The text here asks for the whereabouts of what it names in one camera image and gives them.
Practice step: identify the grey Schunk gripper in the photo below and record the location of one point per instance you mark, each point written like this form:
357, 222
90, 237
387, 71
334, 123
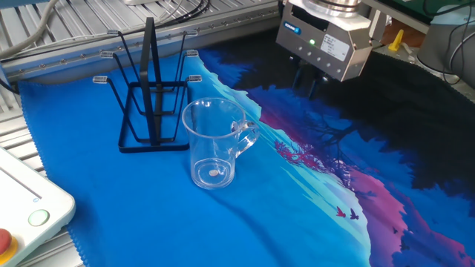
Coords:
326, 59

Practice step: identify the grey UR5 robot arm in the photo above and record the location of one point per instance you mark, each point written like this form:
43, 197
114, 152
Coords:
334, 9

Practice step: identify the yellow plastic object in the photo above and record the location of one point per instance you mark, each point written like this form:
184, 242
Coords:
397, 41

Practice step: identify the blue landscape print cloth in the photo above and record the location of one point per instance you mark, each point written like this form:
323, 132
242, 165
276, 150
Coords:
222, 222

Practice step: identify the white teach pendant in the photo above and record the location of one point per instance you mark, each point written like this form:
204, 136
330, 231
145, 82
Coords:
22, 193

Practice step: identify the grey aluminium post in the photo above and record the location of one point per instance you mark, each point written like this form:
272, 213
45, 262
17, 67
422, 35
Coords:
378, 26

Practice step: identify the aluminium table edge rail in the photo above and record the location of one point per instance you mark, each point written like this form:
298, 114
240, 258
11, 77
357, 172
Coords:
74, 59

